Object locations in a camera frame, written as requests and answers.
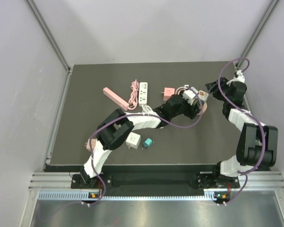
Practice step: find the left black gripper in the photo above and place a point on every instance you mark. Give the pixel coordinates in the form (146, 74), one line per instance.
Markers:
(190, 112)

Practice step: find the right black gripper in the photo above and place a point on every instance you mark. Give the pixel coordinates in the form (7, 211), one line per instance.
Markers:
(214, 88)

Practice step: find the pink cube socket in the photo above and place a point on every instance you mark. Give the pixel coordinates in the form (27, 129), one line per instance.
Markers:
(167, 93)

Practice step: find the pink round socket base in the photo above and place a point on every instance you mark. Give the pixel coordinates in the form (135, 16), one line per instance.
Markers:
(203, 108)

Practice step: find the white power strip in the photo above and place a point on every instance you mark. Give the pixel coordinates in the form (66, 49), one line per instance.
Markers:
(143, 93)

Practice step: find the teal charger plug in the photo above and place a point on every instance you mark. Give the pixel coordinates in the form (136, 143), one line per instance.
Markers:
(147, 143)

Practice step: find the white cube adapter plug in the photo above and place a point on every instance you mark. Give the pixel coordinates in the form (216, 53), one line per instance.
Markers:
(133, 140)

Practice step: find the pink power strip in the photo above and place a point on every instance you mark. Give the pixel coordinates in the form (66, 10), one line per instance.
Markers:
(115, 98)

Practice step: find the pink deer cube adapter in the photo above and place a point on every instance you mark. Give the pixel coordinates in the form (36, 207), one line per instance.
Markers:
(90, 144)

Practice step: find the white cube adapter with picture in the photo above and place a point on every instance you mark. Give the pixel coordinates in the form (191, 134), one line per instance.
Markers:
(203, 96)

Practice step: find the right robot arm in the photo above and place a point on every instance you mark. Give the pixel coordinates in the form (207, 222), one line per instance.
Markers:
(257, 143)

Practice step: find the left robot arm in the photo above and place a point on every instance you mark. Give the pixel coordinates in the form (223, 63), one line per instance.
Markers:
(116, 128)

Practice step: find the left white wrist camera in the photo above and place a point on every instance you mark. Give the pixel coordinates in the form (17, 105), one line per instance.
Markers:
(189, 94)

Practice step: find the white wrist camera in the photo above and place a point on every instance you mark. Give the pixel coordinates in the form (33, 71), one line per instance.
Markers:
(189, 94)
(239, 76)

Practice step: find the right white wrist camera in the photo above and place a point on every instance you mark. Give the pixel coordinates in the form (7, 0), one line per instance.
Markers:
(239, 76)

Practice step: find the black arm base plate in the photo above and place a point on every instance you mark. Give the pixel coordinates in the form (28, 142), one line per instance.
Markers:
(191, 179)

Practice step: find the white slotted cable duct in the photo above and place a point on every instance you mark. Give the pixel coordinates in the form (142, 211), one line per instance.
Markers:
(93, 196)

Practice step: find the aluminium frame rail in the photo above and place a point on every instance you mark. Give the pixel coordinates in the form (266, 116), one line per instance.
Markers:
(257, 181)

